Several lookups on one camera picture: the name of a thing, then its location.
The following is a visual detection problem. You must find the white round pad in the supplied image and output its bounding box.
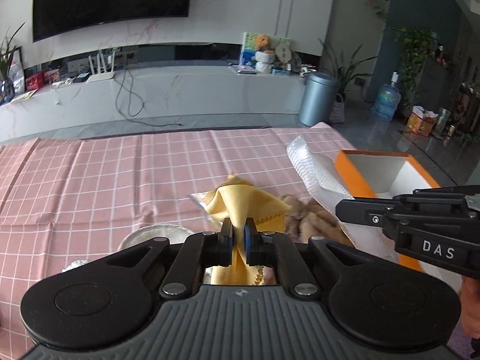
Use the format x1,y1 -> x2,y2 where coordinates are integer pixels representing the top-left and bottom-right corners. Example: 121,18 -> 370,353
61,223 -> 195,274

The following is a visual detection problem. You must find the glass vase with grass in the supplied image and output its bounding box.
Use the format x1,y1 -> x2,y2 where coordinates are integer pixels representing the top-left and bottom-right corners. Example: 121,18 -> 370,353
0,23 -> 25,105

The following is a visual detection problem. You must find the orange white storage box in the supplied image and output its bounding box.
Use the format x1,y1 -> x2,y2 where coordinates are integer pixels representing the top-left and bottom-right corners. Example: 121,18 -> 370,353
334,150 -> 461,292

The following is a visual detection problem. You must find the brown plush towel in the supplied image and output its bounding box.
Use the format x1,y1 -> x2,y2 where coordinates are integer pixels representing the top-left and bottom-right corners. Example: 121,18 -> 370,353
280,194 -> 353,247

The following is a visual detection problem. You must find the teddy bear in pot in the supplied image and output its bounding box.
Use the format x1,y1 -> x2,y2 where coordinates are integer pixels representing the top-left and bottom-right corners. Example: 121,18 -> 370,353
254,34 -> 275,74

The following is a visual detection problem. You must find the green climbing vine plant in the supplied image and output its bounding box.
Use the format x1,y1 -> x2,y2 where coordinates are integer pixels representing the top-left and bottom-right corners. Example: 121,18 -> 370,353
393,27 -> 434,94

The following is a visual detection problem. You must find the grey metal trash can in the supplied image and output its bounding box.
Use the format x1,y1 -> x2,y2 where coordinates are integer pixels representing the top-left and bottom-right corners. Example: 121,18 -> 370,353
298,72 -> 340,127

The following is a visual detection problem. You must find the black hanging cable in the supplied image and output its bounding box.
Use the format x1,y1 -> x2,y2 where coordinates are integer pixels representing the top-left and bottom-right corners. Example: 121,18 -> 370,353
114,67 -> 185,128

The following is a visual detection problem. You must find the white wifi router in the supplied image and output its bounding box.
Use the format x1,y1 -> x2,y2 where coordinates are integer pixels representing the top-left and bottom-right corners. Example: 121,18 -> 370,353
86,50 -> 116,83

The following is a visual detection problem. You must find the orange gift box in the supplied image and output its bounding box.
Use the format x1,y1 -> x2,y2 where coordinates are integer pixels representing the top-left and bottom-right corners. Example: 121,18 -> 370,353
406,106 -> 439,137

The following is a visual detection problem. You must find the potted green long-leaf plant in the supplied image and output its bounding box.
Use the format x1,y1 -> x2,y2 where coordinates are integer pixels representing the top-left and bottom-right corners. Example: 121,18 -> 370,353
319,38 -> 377,125

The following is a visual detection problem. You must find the yellow cleaning cloth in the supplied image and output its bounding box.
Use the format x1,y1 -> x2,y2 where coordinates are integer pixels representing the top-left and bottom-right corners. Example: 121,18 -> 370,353
204,175 -> 291,286

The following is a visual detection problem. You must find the blue water jug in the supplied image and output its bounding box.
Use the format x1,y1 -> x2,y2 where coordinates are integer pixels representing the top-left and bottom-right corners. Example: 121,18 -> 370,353
372,72 -> 401,122

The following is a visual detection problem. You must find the round paper fan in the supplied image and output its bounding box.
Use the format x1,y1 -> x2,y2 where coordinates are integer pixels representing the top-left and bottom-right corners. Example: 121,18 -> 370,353
275,43 -> 292,70

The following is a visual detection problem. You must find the pink checkered tablecloth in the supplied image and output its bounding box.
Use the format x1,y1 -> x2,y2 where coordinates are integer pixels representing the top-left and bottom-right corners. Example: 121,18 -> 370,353
1,124 -> 349,359

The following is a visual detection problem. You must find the white marble TV cabinet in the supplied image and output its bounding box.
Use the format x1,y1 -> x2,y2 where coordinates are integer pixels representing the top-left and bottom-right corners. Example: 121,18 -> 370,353
1,66 -> 305,141

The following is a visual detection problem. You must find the clear plastic bubble bag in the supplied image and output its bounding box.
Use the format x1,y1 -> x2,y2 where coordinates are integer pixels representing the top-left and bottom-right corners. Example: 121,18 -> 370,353
286,136 -> 399,263

